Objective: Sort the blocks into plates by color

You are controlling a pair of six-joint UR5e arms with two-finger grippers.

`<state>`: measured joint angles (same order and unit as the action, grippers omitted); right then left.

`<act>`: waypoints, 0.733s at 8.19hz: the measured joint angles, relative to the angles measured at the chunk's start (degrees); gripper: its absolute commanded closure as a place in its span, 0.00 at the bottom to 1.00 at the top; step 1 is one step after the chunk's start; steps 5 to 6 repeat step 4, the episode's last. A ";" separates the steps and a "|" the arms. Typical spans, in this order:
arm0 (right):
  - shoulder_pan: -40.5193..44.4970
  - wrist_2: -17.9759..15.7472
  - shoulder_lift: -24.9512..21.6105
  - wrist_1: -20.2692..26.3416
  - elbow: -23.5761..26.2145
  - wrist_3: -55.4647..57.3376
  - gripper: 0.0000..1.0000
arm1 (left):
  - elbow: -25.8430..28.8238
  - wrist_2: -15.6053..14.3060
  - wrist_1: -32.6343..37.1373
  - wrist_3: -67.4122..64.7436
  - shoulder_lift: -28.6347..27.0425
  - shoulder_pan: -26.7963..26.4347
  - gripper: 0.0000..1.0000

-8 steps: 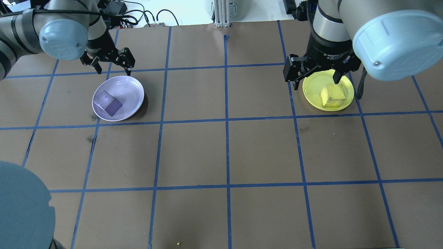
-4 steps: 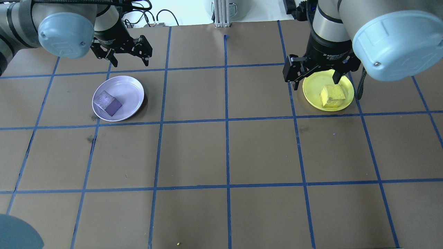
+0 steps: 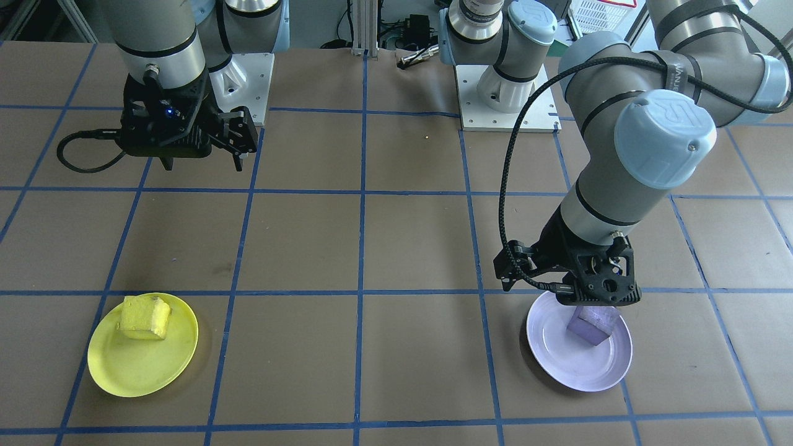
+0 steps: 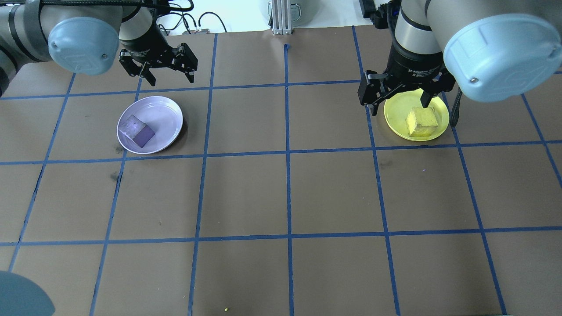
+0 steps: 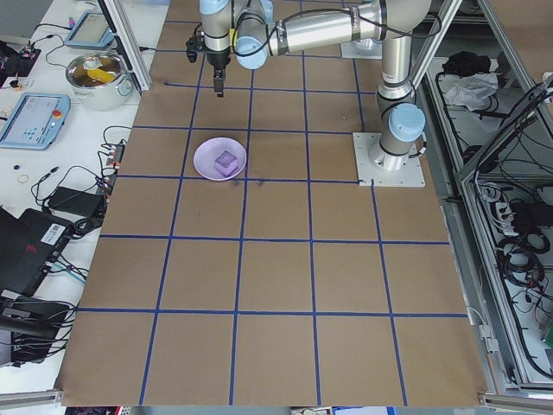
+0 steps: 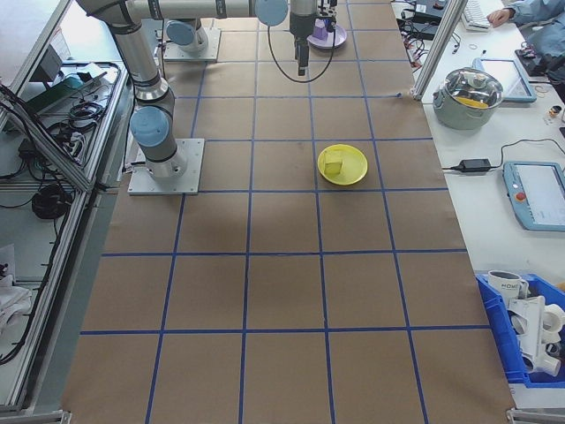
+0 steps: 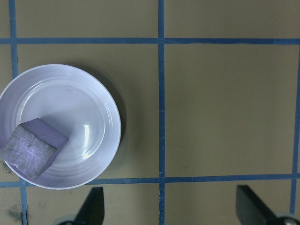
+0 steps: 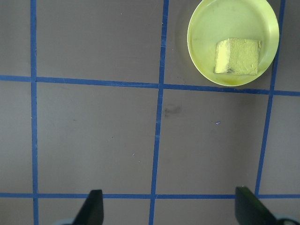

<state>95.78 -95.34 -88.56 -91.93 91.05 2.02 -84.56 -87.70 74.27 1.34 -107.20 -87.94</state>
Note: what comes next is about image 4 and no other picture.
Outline purple foam block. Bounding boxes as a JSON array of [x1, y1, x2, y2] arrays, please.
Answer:
[[119, 114, 157, 149]]

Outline black camera cable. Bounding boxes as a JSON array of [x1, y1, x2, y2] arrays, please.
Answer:
[[450, 85, 464, 128]]

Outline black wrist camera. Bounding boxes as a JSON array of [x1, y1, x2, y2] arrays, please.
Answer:
[[360, 0, 398, 29]]

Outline yellow plate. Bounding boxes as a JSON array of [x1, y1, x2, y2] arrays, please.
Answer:
[[383, 90, 451, 143]]

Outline aluminium profile post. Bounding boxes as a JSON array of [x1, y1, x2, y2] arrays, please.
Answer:
[[268, 0, 294, 36]]

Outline yellow foam block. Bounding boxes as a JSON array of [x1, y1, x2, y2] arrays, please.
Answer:
[[405, 106, 440, 138]]

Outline purple plate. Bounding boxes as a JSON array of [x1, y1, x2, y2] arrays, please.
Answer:
[[116, 95, 184, 155]]

